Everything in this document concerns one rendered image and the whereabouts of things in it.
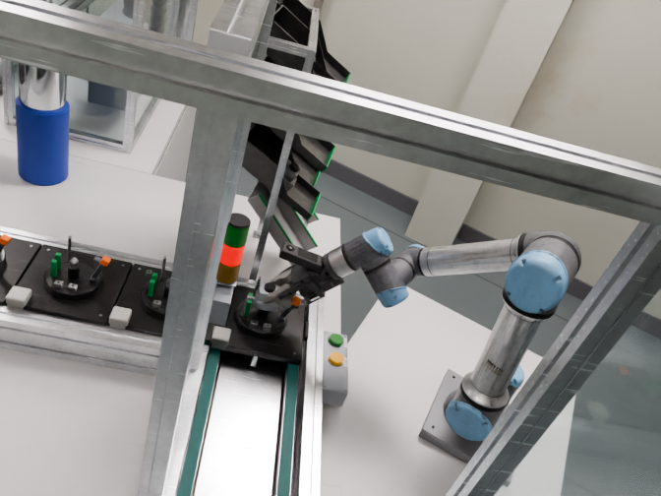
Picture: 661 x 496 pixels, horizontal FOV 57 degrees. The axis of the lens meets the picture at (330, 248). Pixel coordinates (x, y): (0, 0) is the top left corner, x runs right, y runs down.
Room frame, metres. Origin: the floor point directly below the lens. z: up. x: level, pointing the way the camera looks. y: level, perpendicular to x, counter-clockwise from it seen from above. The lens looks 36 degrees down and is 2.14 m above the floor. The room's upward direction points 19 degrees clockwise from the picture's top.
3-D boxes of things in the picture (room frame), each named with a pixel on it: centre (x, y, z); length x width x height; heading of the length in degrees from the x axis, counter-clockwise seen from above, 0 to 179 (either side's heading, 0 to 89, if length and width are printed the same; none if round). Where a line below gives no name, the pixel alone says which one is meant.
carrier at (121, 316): (1.16, 0.37, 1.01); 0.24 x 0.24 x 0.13; 11
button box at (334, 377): (1.16, -0.11, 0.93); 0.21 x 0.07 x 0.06; 11
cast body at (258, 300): (1.20, 0.13, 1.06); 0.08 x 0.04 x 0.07; 101
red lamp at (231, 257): (1.00, 0.19, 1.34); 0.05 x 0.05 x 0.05
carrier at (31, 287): (1.11, 0.61, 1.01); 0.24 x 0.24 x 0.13; 11
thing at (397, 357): (1.21, -0.47, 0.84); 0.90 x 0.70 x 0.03; 166
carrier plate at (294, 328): (1.21, 0.11, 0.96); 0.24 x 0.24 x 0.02; 11
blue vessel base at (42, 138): (1.64, 1.01, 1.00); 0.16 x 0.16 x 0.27
